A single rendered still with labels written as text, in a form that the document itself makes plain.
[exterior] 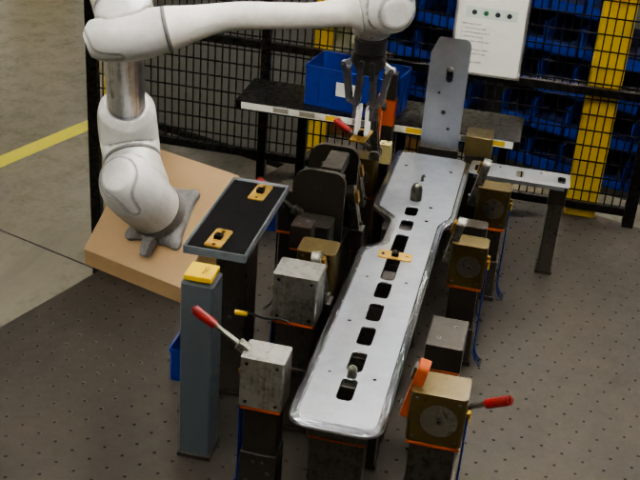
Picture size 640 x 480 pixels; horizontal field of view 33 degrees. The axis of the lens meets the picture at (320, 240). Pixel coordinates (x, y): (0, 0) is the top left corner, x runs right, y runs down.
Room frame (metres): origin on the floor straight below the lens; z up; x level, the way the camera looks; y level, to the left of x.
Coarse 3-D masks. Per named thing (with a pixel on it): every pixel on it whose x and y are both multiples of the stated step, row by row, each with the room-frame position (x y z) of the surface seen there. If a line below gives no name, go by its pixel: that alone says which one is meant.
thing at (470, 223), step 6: (468, 222) 2.58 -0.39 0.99; (474, 222) 2.59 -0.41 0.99; (480, 222) 2.59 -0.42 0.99; (486, 222) 2.59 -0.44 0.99; (468, 228) 2.56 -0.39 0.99; (474, 228) 2.56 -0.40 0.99; (480, 228) 2.56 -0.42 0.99; (486, 228) 2.56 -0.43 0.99; (468, 234) 2.56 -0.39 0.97; (474, 234) 2.56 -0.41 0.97; (480, 234) 2.55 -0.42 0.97; (486, 234) 2.56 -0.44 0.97; (480, 318) 2.57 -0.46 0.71
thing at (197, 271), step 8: (192, 264) 1.95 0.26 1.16; (200, 264) 1.95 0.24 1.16; (208, 264) 1.96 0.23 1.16; (192, 272) 1.92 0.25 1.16; (200, 272) 1.92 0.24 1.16; (208, 272) 1.92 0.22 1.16; (216, 272) 1.93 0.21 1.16; (192, 280) 1.90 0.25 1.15; (200, 280) 1.90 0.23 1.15; (208, 280) 1.90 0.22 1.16
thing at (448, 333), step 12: (432, 324) 2.00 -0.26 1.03; (444, 324) 2.00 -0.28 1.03; (456, 324) 2.01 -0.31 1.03; (468, 324) 2.01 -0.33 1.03; (432, 336) 1.95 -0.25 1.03; (444, 336) 1.95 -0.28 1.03; (456, 336) 1.96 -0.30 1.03; (432, 348) 1.92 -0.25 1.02; (444, 348) 1.91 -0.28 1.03; (456, 348) 1.91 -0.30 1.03; (432, 360) 1.92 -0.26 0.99; (444, 360) 1.91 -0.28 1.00; (456, 360) 1.91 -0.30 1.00; (444, 372) 1.91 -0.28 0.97; (456, 372) 1.91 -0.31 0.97
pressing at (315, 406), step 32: (416, 160) 2.95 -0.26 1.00; (448, 160) 2.96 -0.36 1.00; (384, 192) 2.70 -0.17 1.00; (448, 192) 2.74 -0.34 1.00; (416, 224) 2.53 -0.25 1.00; (448, 224) 2.55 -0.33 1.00; (416, 256) 2.35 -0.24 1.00; (352, 288) 2.18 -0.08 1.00; (416, 288) 2.20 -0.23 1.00; (352, 320) 2.04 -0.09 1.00; (384, 320) 2.05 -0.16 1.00; (416, 320) 2.07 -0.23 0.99; (320, 352) 1.90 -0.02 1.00; (352, 352) 1.91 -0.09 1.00; (384, 352) 1.92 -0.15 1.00; (320, 384) 1.79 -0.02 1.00; (384, 384) 1.81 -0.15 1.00; (320, 416) 1.68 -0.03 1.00; (352, 416) 1.69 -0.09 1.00; (384, 416) 1.70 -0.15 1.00
